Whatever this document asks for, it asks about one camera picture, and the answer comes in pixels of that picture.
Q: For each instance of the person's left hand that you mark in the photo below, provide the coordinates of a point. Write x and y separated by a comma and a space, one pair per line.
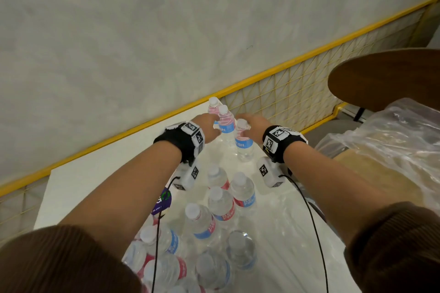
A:
206, 124

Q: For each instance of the person's right hand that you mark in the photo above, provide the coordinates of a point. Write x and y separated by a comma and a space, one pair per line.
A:
259, 128

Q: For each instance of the person's left thumb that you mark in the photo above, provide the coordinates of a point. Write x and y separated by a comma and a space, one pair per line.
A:
215, 132

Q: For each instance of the person's right fingers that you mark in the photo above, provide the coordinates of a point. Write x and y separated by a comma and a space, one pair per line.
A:
244, 117

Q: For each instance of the white-capped water bottle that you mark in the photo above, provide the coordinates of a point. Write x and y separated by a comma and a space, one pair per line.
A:
244, 145
227, 126
213, 104

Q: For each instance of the person's right forearm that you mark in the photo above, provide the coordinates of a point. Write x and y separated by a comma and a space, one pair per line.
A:
330, 189

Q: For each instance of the person's left forearm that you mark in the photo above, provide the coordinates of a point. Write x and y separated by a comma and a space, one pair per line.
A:
130, 193

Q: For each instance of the group of water bottles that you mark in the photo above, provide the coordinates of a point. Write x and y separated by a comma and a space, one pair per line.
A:
221, 207

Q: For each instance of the purple wrap label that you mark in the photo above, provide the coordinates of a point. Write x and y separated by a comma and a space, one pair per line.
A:
162, 201

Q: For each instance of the black table leg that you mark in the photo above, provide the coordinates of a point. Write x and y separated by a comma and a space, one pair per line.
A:
359, 115

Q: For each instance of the tan wooden stool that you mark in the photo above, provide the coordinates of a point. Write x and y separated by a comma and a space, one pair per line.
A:
374, 174

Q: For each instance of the round brown wooden table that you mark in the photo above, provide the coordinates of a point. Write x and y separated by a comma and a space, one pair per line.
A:
388, 76

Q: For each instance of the clear plastic bag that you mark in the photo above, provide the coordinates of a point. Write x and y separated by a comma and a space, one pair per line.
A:
395, 131

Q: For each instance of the brown left sleeve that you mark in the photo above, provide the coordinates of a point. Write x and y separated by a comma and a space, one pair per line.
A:
62, 262

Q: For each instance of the brown sleeve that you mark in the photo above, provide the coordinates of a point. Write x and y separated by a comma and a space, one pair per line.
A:
402, 251
62, 262

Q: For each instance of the brown right sleeve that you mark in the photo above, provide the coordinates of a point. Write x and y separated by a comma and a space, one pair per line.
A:
402, 251

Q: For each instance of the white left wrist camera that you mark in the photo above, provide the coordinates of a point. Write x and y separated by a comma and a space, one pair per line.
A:
188, 176

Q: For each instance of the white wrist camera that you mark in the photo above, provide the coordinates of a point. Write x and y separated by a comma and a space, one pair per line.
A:
270, 172
188, 176

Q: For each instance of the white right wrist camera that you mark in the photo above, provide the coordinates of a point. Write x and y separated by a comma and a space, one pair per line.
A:
270, 172

